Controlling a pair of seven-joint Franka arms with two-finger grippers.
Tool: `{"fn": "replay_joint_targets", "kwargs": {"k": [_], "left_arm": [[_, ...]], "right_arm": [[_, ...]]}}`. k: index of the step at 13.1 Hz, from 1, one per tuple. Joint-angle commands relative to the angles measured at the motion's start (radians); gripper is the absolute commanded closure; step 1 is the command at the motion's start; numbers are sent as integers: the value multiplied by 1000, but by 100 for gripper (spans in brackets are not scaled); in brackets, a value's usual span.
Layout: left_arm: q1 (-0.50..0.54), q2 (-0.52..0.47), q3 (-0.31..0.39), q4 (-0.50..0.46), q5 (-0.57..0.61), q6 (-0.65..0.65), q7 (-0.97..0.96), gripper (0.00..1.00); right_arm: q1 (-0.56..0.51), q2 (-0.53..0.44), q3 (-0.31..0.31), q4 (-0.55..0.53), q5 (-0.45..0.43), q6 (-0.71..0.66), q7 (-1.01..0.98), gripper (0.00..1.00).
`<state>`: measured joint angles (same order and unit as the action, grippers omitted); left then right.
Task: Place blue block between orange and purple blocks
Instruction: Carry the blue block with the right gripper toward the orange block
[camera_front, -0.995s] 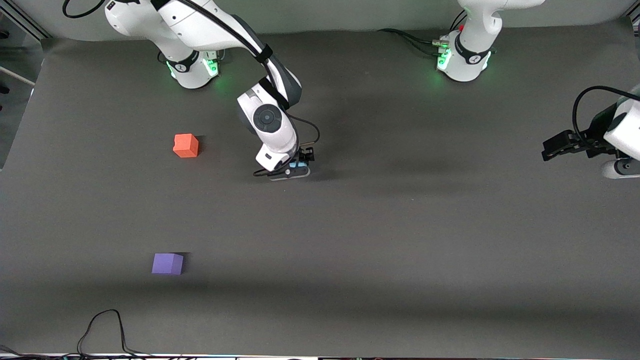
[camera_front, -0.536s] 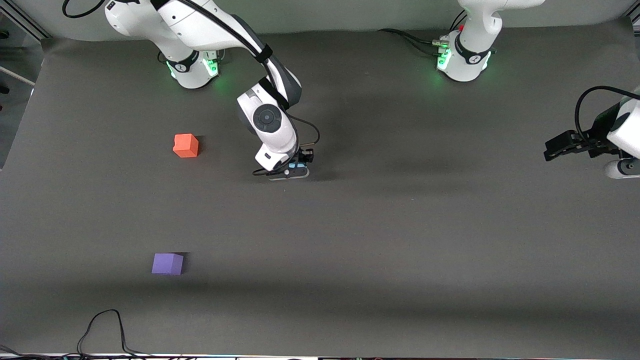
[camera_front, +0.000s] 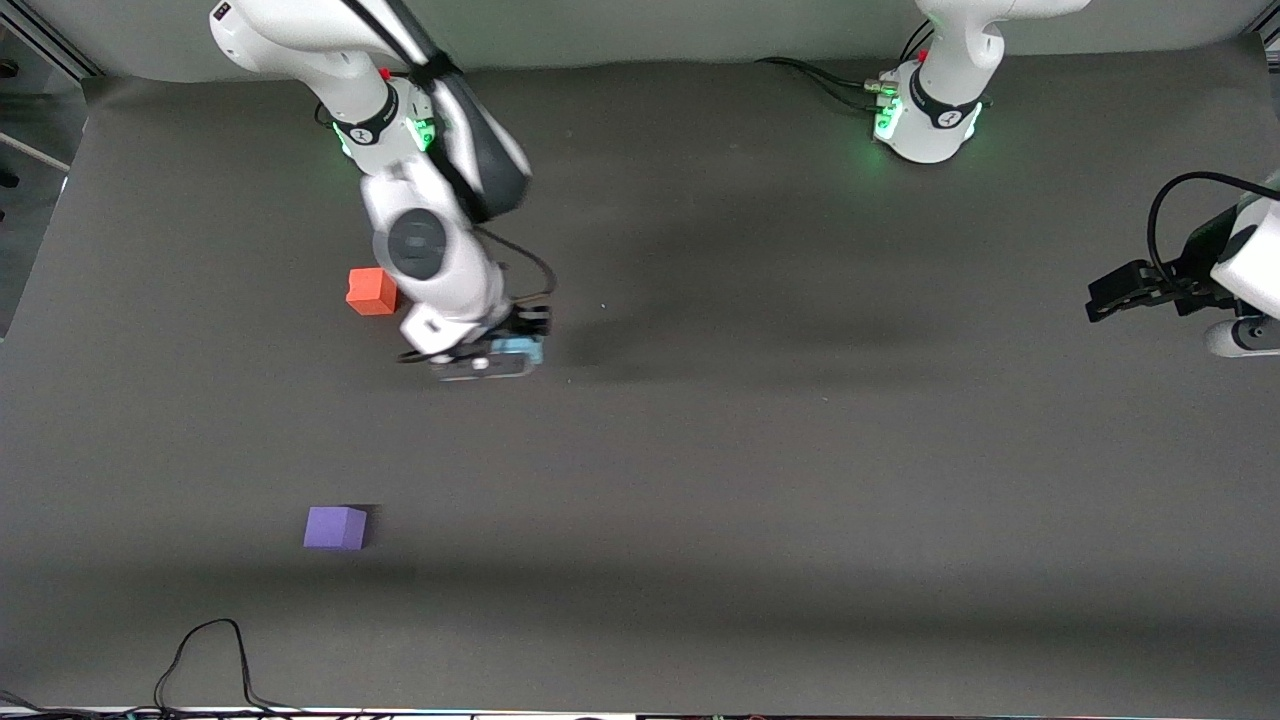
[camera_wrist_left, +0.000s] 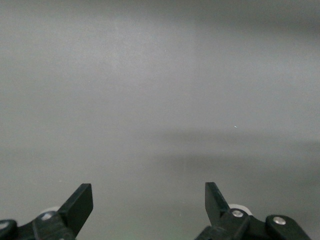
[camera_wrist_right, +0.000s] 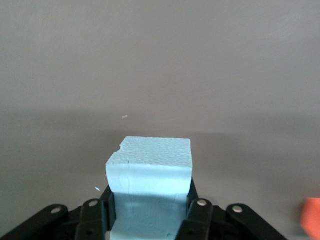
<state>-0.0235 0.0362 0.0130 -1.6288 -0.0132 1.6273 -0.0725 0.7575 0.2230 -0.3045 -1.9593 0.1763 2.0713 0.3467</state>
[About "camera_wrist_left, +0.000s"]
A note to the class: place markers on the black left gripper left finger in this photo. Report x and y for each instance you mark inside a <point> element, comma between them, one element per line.
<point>77,207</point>

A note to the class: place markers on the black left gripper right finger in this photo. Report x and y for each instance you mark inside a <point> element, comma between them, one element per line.
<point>215,202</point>

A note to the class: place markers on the dark grey table mat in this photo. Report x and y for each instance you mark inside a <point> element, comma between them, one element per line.
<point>160,87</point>

